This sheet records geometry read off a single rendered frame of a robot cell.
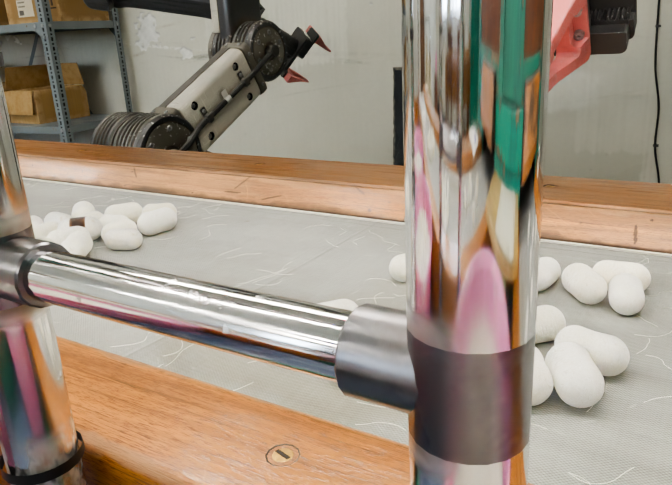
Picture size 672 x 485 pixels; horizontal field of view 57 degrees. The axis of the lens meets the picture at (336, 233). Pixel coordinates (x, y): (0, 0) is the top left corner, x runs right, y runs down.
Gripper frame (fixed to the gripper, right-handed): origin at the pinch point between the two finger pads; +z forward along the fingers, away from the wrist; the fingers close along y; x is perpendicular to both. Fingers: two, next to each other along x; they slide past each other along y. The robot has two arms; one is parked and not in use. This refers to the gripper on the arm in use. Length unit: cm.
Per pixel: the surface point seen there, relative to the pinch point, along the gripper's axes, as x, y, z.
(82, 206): 1.6, -38.3, 12.8
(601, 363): -2.2, 7.5, 19.5
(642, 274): 4.5, 8.0, 10.8
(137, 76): 120, -231, -126
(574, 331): -2.2, 6.0, 18.1
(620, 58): 131, -19, -141
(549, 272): 3.5, 3.0, 12.0
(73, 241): -2.8, -30.5, 18.3
